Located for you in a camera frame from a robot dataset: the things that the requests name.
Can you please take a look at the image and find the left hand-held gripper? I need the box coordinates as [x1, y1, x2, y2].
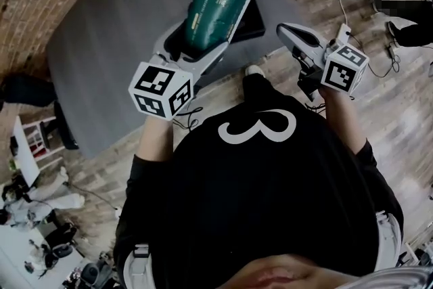
[128, 19, 228, 122]

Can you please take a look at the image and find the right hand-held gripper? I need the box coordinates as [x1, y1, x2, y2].
[276, 22, 369, 102]

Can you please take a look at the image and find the green packet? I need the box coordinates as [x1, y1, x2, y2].
[184, 0, 252, 52]

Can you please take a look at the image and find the person's right forearm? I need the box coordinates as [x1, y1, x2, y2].
[319, 87, 369, 156]

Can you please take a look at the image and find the person's left forearm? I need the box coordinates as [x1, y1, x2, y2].
[137, 114, 176, 164]

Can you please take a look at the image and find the person's white shoe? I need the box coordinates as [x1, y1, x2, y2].
[244, 64, 265, 77]

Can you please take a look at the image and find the person's black trouser leg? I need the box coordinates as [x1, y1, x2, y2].
[241, 72, 275, 106]

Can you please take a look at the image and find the dark table with white legs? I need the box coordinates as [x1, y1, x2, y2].
[46, 0, 319, 160]

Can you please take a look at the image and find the person in black shirt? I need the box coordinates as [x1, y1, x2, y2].
[113, 101, 405, 289]

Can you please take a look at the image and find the black office chair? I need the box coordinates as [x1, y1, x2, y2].
[0, 73, 81, 150]

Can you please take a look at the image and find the white shelf rack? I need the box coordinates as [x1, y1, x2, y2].
[11, 114, 66, 187]

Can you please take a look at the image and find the person's head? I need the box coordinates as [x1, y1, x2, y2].
[229, 253, 360, 289]

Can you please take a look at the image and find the white cluttered desk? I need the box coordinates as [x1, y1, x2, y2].
[0, 223, 87, 289]

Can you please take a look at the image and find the black power cable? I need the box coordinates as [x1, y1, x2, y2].
[350, 32, 403, 79]

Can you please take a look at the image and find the grey harness strap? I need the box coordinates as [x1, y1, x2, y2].
[374, 210, 404, 272]
[122, 242, 150, 289]

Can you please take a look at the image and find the grey head mount rim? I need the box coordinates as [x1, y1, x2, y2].
[336, 265, 433, 289]

